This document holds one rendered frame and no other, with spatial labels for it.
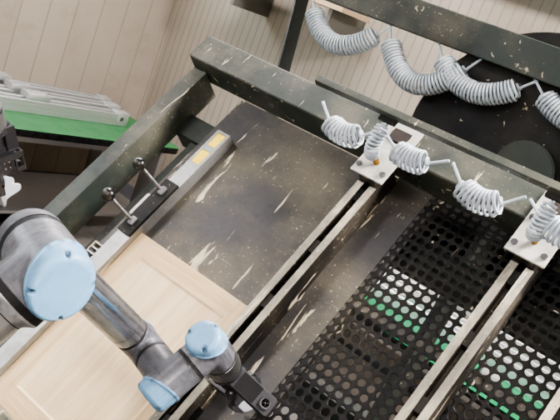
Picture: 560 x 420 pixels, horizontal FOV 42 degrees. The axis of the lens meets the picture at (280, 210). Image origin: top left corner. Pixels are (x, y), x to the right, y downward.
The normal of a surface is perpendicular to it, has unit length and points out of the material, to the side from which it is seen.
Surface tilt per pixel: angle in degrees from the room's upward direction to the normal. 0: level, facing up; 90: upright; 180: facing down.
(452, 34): 90
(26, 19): 90
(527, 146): 90
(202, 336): 50
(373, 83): 90
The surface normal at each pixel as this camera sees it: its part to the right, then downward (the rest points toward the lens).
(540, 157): -0.57, 0.01
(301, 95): -0.21, -0.57
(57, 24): 0.70, 0.44
